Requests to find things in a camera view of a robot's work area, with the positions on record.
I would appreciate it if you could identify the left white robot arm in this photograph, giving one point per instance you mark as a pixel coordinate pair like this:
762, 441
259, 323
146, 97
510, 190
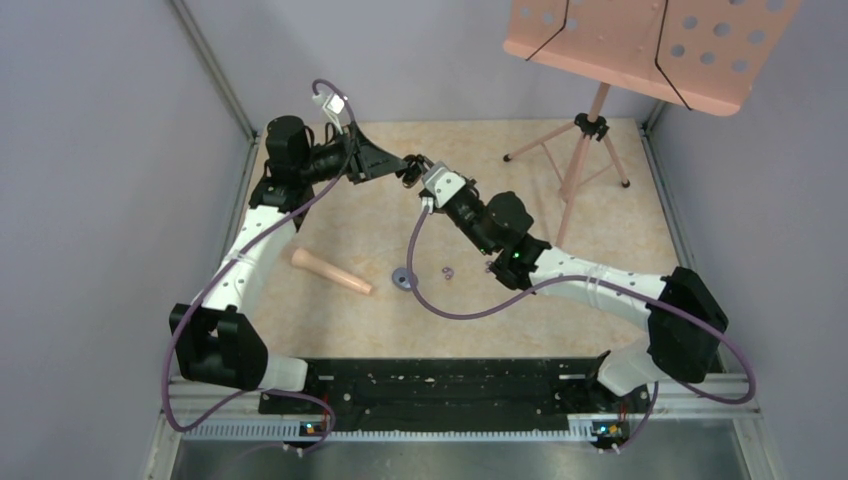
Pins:
214, 340

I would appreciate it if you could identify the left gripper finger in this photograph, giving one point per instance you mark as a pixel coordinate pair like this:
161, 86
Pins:
389, 171
390, 161

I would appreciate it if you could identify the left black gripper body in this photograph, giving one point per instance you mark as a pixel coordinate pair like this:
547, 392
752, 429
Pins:
347, 156

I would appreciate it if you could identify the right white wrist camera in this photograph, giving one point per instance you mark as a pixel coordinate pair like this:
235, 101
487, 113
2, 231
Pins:
440, 185

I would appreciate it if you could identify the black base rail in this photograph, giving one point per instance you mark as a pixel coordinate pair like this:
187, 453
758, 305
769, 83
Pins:
465, 395

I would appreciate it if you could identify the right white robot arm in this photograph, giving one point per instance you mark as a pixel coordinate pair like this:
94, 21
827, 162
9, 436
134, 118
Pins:
681, 320

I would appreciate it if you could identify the pink music stand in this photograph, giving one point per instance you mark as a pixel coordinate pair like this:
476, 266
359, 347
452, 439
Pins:
702, 55

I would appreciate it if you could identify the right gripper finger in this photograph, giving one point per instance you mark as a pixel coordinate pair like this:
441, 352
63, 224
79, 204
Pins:
423, 162
418, 182

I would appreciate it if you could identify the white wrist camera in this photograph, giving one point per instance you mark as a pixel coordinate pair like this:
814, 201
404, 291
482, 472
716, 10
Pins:
332, 105
440, 185

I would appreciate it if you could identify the black earbud charging case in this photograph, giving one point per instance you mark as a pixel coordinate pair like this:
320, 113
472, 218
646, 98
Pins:
412, 170

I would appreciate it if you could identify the grey earbud charging case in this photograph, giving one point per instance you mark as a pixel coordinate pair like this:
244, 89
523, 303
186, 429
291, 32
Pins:
404, 279

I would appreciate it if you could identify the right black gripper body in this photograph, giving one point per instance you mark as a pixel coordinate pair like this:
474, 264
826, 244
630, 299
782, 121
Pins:
468, 213

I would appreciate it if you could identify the pink tapered wooden leg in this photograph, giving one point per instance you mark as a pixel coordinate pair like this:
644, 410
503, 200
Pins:
303, 259

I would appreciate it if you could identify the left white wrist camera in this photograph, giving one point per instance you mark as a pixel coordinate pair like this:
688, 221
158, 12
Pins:
332, 105

